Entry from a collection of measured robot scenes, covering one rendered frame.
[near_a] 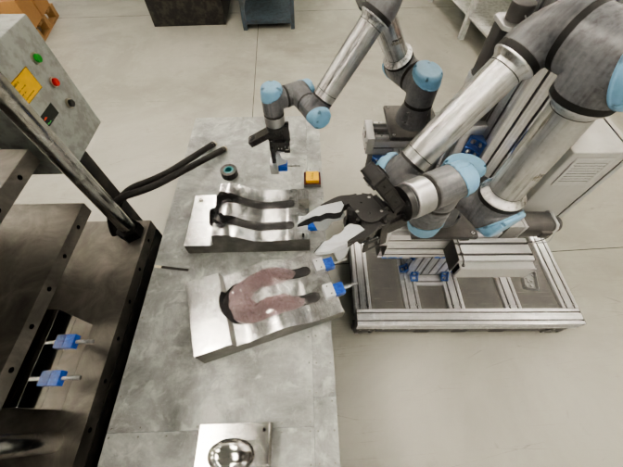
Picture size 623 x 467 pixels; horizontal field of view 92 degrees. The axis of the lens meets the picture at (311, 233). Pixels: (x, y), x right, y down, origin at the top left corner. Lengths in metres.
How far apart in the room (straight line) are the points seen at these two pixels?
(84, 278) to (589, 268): 2.97
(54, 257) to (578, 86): 1.39
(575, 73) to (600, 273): 2.25
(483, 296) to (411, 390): 0.68
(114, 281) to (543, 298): 2.21
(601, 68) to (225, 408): 1.19
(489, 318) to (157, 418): 1.65
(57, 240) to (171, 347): 0.52
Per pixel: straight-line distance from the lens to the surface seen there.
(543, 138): 0.80
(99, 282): 1.47
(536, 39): 0.76
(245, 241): 1.20
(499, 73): 0.76
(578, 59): 0.73
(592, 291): 2.76
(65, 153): 1.21
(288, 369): 1.10
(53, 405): 1.32
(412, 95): 1.37
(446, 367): 2.07
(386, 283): 1.88
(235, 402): 1.12
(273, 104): 1.13
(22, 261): 1.32
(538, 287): 2.23
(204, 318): 1.08
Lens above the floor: 1.89
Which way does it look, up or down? 57 degrees down
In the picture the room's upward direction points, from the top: straight up
